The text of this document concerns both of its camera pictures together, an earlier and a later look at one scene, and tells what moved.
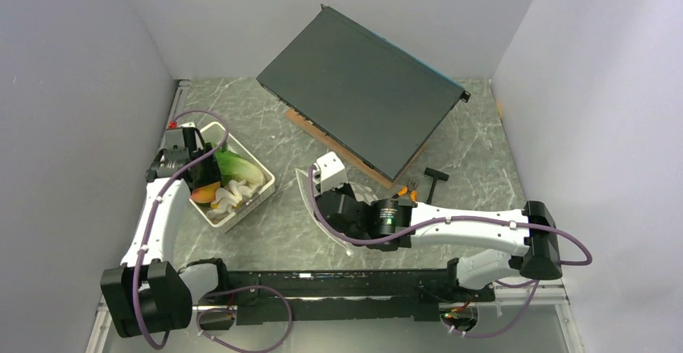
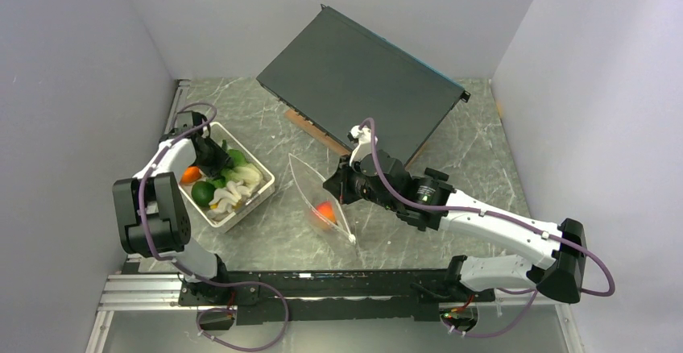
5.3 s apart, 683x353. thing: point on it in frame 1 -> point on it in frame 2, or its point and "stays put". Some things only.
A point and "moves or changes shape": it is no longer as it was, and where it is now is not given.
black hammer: x=436 y=175 stays put
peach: x=205 y=194 moves or changes shape
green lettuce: x=234 y=168 stays put
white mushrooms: x=227 y=201 stays put
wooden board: x=354 y=160 stays put
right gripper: x=345 y=188 -> x=339 y=183
